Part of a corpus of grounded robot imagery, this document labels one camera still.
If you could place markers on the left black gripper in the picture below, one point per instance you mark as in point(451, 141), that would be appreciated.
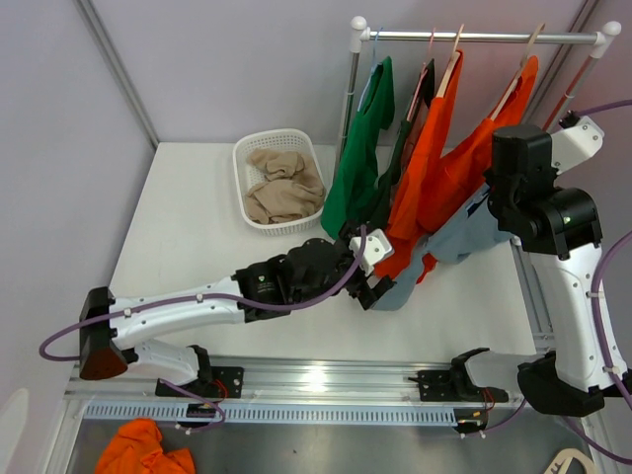
point(368, 296)

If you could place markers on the dark green white t shirt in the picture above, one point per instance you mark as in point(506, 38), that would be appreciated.
point(378, 210)

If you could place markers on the grey blue t shirt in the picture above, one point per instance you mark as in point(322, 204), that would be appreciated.
point(471, 229)

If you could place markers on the pink wire hanger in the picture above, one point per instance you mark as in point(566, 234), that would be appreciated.
point(428, 58)

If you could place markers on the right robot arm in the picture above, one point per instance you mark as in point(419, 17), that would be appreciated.
point(560, 232)

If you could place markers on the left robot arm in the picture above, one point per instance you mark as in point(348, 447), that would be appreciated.
point(123, 333)

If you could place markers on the orange t shirt left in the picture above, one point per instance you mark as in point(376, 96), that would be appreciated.
point(403, 229)

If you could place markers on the orange t shirt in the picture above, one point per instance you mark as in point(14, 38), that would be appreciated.
point(403, 229)
point(460, 172)

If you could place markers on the orange t shirt right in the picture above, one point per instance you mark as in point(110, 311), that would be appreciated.
point(460, 172)

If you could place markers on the wooden hanger left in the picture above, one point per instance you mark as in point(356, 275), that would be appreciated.
point(455, 55)

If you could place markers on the wooden hanger right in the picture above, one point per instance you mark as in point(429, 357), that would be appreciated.
point(522, 63)

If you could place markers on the wooden hanger on floor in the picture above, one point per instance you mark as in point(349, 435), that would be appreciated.
point(562, 461)

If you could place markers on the beige cloth in basket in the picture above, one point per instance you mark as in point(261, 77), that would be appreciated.
point(292, 188)

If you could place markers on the white plastic laundry basket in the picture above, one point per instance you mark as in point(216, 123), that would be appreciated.
point(246, 175)

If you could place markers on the orange cloth on floor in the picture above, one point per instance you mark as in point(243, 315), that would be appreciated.
point(137, 448)

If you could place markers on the white metal clothes rack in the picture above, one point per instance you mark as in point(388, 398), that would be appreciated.
point(599, 41)

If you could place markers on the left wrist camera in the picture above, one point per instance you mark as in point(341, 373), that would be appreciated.
point(377, 248)

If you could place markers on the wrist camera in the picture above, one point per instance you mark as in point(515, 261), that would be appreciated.
point(377, 248)
point(577, 141)

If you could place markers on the aluminium mounting rail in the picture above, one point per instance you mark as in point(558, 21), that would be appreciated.
point(283, 380)

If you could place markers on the light blue wire hanger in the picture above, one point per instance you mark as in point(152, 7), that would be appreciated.
point(373, 66)

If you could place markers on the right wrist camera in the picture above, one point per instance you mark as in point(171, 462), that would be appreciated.
point(577, 141)

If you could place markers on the slotted cable duct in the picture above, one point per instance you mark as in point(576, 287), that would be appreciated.
point(247, 413)

